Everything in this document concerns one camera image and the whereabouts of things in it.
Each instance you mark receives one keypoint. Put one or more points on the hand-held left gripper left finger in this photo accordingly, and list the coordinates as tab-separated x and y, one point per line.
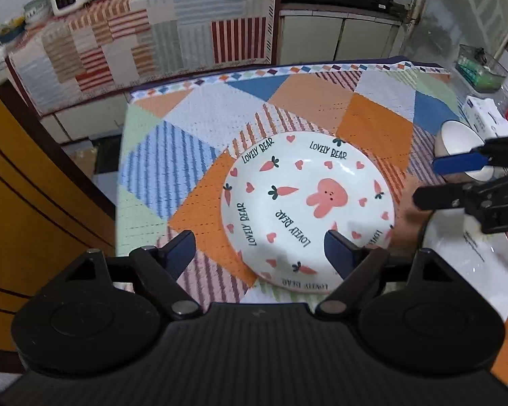
182	253

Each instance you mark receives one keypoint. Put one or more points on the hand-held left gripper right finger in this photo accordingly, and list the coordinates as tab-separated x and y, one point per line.
338	253

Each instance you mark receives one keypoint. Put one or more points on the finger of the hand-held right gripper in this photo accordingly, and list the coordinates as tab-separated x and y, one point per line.
457	163
436	198

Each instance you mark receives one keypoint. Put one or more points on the rabbit and carrot print plate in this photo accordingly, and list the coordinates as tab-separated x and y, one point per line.
305	203

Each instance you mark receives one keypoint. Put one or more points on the white tissue box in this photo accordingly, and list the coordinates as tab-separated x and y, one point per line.
487	116

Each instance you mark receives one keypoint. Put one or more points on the clear container with green contents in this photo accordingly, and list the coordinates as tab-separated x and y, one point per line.
478	70

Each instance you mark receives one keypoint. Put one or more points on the orange wooden door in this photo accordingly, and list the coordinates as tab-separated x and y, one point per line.
29	203

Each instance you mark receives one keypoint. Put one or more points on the patchwork tablecloth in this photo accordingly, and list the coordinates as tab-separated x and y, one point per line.
254	105

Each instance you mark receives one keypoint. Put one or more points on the white kitchen cabinet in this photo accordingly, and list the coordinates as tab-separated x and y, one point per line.
321	36

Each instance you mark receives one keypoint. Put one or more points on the striped patchwork counter cloth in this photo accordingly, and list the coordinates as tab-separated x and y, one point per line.
118	46

